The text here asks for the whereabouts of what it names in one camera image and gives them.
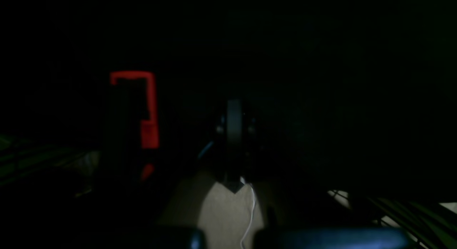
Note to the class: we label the black table cloth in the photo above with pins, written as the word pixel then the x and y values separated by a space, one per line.
pixel 360 93

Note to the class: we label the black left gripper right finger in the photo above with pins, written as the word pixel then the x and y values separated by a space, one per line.
pixel 281 154

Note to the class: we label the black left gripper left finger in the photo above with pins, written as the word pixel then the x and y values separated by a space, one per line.
pixel 201 210

